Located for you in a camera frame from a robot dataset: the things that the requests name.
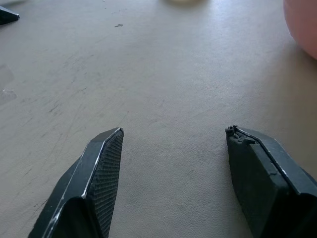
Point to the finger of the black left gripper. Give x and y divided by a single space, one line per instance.
96 183

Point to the black pointed right gripper left finger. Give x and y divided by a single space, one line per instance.
7 15

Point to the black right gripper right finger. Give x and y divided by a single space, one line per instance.
267 188

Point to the pink round object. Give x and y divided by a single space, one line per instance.
303 23

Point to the cream round object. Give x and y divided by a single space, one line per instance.
184 1

